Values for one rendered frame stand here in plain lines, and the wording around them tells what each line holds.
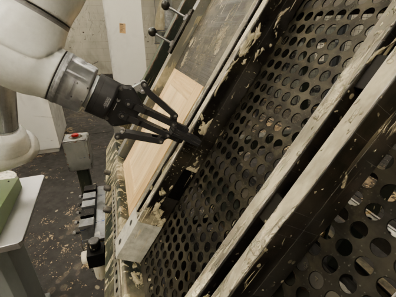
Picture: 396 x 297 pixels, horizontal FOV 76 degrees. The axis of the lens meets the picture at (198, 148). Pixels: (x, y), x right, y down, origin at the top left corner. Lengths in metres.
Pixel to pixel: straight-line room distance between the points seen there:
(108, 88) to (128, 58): 4.39
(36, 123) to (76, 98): 3.13
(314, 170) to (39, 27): 0.41
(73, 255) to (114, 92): 1.76
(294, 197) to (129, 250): 0.51
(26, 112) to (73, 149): 2.15
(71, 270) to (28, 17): 1.76
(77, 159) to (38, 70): 1.06
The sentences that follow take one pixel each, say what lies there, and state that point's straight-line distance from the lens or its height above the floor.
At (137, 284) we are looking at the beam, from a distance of 0.72.
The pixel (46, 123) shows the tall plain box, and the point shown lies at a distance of 3.58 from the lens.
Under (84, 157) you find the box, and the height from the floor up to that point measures 0.83.
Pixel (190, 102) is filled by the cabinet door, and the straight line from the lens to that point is 0.78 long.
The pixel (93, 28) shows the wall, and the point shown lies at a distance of 9.21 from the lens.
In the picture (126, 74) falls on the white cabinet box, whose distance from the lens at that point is 4.89.
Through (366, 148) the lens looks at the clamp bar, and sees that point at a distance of 0.32.
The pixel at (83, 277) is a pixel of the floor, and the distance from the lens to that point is 1.97.
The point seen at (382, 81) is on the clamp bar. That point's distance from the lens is 0.31.
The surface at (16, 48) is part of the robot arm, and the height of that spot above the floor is 1.43.
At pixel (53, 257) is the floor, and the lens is 2.18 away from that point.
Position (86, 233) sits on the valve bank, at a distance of 1.14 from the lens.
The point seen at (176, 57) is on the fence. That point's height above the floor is 1.34.
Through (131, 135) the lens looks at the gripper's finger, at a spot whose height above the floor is 1.27.
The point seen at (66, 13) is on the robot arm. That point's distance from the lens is 0.48.
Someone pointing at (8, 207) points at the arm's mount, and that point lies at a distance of 1.35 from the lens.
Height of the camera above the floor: 1.46
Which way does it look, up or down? 26 degrees down
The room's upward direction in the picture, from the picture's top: straight up
